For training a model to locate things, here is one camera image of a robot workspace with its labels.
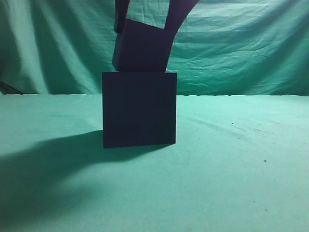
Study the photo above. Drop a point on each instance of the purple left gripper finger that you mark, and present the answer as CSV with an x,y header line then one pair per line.
x,y
177,13

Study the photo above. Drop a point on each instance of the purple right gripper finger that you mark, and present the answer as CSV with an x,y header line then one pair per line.
x,y
121,8

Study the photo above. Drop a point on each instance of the purple cube block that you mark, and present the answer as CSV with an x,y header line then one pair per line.
x,y
141,47

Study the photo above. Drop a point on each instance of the dark purple groove box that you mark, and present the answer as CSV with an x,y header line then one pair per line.
x,y
139,108

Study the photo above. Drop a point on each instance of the green cloth backdrop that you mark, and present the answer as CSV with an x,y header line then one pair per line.
x,y
224,47

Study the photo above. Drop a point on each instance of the green cloth table cover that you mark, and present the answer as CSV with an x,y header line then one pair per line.
x,y
240,164

